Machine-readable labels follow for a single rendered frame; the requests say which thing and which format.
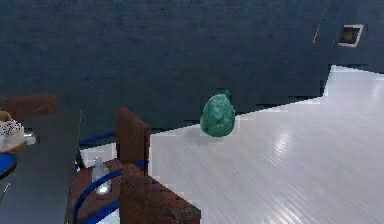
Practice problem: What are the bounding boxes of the brown chair with blue frame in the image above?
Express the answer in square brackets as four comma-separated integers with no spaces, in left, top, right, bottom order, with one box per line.
[71,107,152,224]
[118,163,202,224]

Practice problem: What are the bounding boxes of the white black-dotted box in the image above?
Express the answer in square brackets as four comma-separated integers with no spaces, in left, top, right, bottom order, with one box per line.
[0,110,28,154]

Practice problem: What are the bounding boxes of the green rubbish bag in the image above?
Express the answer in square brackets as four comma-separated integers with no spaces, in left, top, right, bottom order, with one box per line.
[199,89,237,138]

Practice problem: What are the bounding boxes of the dark grey table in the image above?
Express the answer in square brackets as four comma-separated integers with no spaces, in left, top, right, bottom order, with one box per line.
[0,109,83,224]

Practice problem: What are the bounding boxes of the blue plate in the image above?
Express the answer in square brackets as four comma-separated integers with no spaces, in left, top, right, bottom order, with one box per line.
[0,152,19,180]

